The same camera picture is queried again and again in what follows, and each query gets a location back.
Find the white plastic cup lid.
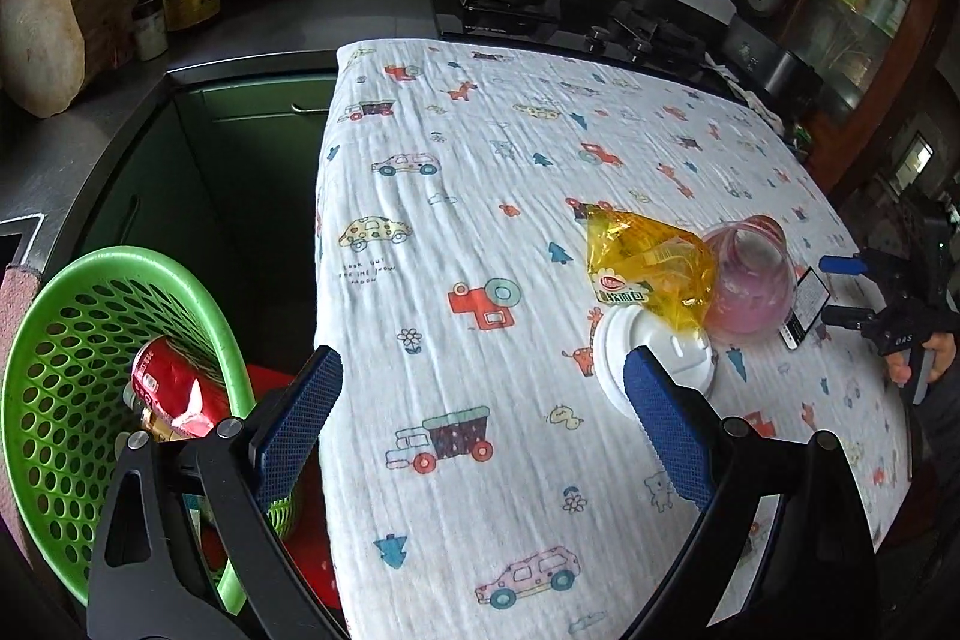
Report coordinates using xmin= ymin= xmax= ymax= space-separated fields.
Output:
xmin=594 ymin=306 xmax=719 ymax=420

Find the round wooden chopping block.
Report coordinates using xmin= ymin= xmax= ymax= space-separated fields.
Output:
xmin=0 ymin=0 xmax=136 ymax=118

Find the clear plastic cup pink residue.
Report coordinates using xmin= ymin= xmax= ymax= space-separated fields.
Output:
xmin=701 ymin=215 xmax=796 ymax=339

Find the yellow snack wrapper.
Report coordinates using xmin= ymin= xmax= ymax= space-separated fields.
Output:
xmin=585 ymin=206 xmax=719 ymax=333

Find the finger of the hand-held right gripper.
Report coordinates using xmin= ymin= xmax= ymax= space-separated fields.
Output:
xmin=821 ymin=304 xmax=890 ymax=341
xmin=819 ymin=254 xmax=897 ymax=283

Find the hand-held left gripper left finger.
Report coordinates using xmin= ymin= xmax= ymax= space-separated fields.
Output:
xmin=86 ymin=344 xmax=346 ymax=640

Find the red plastic stool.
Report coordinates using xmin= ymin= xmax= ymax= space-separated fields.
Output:
xmin=191 ymin=364 xmax=331 ymax=618

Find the printed white tablecloth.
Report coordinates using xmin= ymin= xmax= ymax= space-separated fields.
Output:
xmin=311 ymin=38 xmax=920 ymax=640

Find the kitchen sink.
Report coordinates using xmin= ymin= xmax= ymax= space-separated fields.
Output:
xmin=0 ymin=216 xmax=42 ymax=270

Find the green perforated plastic basket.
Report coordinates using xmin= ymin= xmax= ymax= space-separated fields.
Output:
xmin=0 ymin=246 xmax=260 ymax=618

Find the white rag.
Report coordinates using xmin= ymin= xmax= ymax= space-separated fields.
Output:
xmin=731 ymin=77 xmax=785 ymax=131

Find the black countertop appliance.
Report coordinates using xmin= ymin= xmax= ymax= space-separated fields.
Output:
xmin=724 ymin=21 xmax=822 ymax=101

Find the red soda can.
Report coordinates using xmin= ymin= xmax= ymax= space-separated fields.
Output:
xmin=124 ymin=336 xmax=233 ymax=438

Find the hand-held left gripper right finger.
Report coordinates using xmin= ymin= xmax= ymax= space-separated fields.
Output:
xmin=621 ymin=345 xmax=878 ymax=640

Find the black gas stove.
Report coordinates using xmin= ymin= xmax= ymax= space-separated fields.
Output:
xmin=427 ymin=0 xmax=740 ymax=86

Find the green cabinet door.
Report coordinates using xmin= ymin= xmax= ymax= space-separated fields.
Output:
xmin=169 ymin=74 xmax=338 ymax=356

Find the person's right hand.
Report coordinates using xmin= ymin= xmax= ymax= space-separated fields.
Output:
xmin=889 ymin=329 xmax=960 ymax=386

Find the pink cloth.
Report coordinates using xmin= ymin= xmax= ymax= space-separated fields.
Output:
xmin=0 ymin=265 xmax=38 ymax=536

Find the wooden glass door cabinet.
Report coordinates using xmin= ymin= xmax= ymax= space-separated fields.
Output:
xmin=776 ymin=0 xmax=960 ymax=199

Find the black cigarette box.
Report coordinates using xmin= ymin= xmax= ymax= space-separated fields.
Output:
xmin=780 ymin=265 xmax=832 ymax=352

